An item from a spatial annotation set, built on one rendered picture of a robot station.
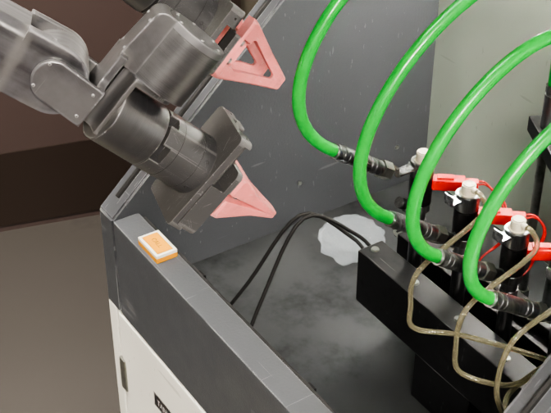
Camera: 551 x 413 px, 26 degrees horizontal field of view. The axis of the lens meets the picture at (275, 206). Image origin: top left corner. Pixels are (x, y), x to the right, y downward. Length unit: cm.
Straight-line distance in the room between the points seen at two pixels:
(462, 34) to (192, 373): 62
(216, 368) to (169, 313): 11
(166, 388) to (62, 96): 74
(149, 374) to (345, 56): 52
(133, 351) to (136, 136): 74
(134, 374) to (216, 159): 74
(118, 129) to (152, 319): 63
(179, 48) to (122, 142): 9
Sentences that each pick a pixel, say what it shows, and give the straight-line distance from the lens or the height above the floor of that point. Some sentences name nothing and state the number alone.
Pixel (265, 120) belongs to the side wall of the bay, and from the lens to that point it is 165.
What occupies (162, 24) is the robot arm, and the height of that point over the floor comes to 144.
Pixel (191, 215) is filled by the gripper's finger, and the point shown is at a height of 127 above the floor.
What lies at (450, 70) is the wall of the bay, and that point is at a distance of 178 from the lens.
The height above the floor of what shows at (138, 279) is 90.
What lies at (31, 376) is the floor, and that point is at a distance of 279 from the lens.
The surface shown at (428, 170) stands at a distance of 114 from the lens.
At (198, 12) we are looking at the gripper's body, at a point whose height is 137.
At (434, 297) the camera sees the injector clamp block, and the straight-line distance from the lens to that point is 142.
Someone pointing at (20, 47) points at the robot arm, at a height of 144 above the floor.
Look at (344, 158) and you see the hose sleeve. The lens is 130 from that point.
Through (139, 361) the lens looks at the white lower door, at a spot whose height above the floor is 74.
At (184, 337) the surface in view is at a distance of 150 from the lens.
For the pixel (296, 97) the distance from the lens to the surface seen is 123.
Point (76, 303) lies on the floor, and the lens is 297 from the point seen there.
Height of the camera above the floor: 187
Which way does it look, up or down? 35 degrees down
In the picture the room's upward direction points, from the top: straight up
